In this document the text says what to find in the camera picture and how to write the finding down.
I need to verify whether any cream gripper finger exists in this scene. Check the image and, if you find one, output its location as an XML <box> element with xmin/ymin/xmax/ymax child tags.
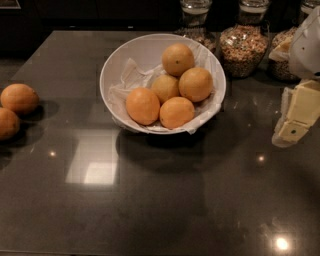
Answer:
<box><xmin>272</xmin><ymin>79</ymin><xmax>320</xmax><ymax>148</ymax></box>
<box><xmin>269</xmin><ymin>36</ymin><xmax>293</xmax><ymax>62</ymax></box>

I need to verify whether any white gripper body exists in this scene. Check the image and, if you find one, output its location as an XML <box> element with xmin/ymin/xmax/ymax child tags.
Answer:
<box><xmin>289</xmin><ymin>6</ymin><xmax>320</xmax><ymax>80</ymax></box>

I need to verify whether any orange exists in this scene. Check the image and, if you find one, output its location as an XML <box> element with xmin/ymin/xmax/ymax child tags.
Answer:
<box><xmin>0</xmin><ymin>108</ymin><xmax>20</xmax><ymax>141</ymax></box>
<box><xmin>126</xmin><ymin>87</ymin><xmax>160</xmax><ymax>125</ymax></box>
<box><xmin>151</xmin><ymin>74</ymin><xmax>180</xmax><ymax>104</ymax></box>
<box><xmin>179</xmin><ymin>67</ymin><xmax>213</xmax><ymax>103</ymax></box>
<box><xmin>159</xmin><ymin>97</ymin><xmax>195</xmax><ymax>129</ymax></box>
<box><xmin>1</xmin><ymin>84</ymin><xmax>39</xmax><ymax>115</ymax></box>
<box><xmin>161</xmin><ymin>43</ymin><xmax>195</xmax><ymax>76</ymax></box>

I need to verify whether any white bowl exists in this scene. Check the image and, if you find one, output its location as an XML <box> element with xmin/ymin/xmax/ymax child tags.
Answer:
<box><xmin>99</xmin><ymin>33</ymin><xmax>227</xmax><ymax>136</ymax></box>

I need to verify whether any middle glass grain jar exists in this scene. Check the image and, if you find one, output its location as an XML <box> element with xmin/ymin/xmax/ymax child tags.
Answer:
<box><xmin>219</xmin><ymin>0</ymin><xmax>270</xmax><ymax>78</ymax></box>

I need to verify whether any left glass grain jar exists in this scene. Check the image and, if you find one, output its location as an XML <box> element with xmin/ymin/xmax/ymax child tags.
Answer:
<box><xmin>175</xmin><ymin>0</ymin><xmax>216</xmax><ymax>53</ymax></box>

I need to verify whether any white paper liner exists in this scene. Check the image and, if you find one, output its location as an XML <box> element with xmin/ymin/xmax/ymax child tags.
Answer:
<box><xmin>107</xmin><ymin>39</ymin><xmax>223</xmax><ymax>135</ymax></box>

